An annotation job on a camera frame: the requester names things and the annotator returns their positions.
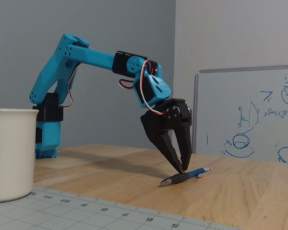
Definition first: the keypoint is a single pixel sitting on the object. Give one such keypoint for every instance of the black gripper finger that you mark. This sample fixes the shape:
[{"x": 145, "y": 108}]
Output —
[
  {"x": 164, "y": 143},
  {"x": 186, "y": 146}
]

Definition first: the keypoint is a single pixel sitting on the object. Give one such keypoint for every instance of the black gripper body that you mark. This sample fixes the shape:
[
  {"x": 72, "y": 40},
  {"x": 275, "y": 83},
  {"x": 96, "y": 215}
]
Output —
[{"x": 156, "y": 122}]

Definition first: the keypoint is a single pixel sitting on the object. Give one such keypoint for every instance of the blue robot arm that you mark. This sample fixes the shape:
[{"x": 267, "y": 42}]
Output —
[{"x": 96, "y": 57}]

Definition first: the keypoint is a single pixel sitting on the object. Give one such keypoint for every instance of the blue pen with black grip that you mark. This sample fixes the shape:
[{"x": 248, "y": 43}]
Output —
[{"x": 177, "y": 178}]

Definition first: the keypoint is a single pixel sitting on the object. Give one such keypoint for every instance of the whiteboard with blue drawings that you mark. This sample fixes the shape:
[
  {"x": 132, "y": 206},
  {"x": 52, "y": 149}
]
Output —
[{"x": 230, "y": 107}]

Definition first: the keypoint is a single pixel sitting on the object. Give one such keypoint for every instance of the grey cutting mat with ruler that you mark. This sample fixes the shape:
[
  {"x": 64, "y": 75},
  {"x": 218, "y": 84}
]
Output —
[{"x": 62, "y": 213}]

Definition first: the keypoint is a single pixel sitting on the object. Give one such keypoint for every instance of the white cup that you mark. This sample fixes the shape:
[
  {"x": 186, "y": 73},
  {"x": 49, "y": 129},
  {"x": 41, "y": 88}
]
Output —
[{"x": 12, "y": 153}]

